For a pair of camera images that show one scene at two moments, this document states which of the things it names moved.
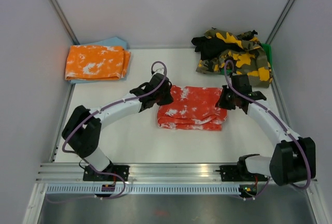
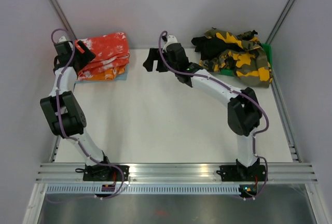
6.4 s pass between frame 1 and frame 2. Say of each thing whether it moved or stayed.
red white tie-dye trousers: moved
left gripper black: moved
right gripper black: moved
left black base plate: stayed
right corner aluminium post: stayed
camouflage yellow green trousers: stayed
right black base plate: stayed
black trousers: stayed
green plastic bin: stayed
